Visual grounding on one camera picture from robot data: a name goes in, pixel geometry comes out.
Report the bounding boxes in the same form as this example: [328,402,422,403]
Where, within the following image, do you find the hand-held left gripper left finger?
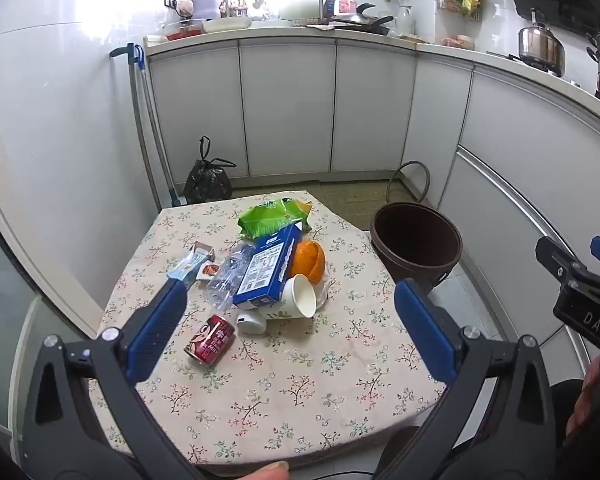
[22,277,216,480]

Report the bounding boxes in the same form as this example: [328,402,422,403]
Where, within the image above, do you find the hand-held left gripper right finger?
[375,279,571,480]

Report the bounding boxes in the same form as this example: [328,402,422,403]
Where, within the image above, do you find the small light drink carton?
[167,241,216,286]

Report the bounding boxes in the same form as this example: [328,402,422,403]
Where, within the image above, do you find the brown trash bin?
[370,202,463,293]

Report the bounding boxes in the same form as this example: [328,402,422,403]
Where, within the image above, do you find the small white plastic bottle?
[236,305,306,336]

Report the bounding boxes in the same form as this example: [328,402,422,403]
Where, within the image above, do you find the orange peel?
[291,240,327,283]

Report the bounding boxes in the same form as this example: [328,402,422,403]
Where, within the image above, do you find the person's right hand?
[566,357,600,442]

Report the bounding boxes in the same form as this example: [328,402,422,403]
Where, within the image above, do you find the person's left hand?
[252,461,291,480]

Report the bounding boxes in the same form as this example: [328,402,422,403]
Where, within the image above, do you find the red drink can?
[184,314,236,365]

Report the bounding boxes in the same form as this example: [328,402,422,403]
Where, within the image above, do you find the crushed clear plastic bottle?
[206,244,258,313]

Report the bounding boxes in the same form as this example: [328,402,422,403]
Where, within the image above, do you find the blue carton box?
[232,223,303,309]

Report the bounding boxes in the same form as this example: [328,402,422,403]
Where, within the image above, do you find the white paper cup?
[280,274,317,319]

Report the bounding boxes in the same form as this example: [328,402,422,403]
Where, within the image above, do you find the floral tablecloth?
[87,190,446,466]

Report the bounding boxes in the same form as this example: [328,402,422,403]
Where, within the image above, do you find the black garbage bag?
[182,136,237,206]

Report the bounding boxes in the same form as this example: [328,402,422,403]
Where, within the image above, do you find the green snack bag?
[237,198,315,239]

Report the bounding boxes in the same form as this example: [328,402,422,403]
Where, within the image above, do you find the steel kettle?
[517,9,566,77]

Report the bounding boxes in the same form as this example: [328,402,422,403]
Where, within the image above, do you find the white kitchen cabinet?
[145,27,600,361]

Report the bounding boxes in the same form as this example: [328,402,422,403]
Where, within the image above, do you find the hanging snack bags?
[440,0,485,22]

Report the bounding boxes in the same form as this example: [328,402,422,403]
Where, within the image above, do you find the glass food container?
[162,19,206,41]

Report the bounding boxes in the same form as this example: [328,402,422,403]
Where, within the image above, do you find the black wok with lid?
[330,4,398,36]

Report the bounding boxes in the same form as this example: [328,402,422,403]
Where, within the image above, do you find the white tray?
[202,16,253,33]

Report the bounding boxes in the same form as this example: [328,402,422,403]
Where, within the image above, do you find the white electric kettle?
[191,0,229,20]

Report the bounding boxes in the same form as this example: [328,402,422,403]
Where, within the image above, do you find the brown bin ring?
[386,161,432,206]

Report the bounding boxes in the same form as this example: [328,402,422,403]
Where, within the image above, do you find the blue handled mop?
[134,44,187,208]

